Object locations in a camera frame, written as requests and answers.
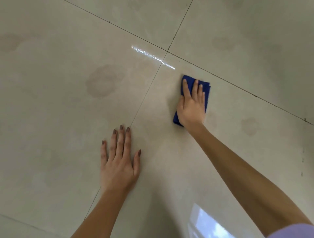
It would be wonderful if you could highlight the person's right hand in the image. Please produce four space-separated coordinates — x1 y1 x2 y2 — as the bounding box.
176 79 206 131

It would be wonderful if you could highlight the person's left hand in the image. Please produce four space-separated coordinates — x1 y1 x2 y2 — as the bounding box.
100 125 142 194

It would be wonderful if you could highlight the blue cloth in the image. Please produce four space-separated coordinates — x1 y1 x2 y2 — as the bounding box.
173 75 211 128

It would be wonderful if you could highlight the person's right forearm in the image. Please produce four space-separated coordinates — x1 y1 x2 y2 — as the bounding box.
189 124 312 237

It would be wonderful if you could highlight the person's left forearm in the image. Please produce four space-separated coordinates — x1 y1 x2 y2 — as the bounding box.
71 189 131 238

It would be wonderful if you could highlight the beige tiled floor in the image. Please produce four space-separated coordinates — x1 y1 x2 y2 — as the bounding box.
0 0 314 238

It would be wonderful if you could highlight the purple shirt sleeve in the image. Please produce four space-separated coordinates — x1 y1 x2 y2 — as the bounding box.
266 222 314 238

